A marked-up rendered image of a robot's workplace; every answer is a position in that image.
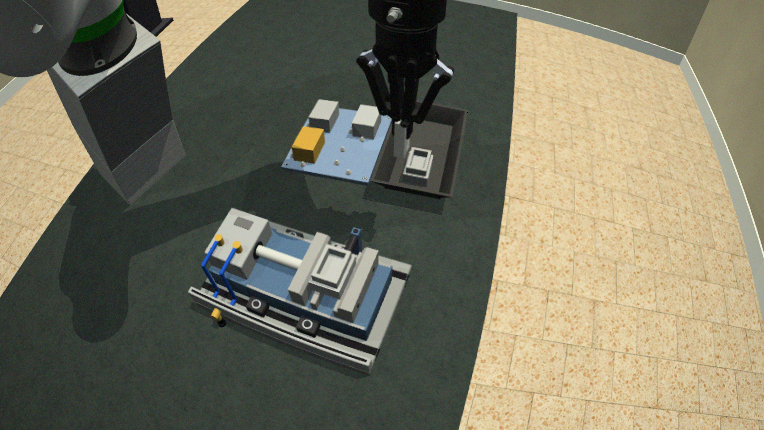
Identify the orange-yellow block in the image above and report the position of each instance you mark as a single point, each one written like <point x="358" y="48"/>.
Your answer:
<point x="308" y="145"/>

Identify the grey flat bar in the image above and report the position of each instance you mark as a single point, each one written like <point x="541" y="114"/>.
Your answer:
<point x="335" y="311"/>
<point x="317" y="297"/>

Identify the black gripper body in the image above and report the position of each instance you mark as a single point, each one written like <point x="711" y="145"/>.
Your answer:
<point x="405" y="45"/>

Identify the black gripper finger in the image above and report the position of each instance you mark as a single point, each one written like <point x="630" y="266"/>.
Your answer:
<point x="442" y="75"/>
<point x="387" y="104"/>

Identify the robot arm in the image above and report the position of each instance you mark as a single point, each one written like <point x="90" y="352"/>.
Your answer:
<point x="36" y="34"/>

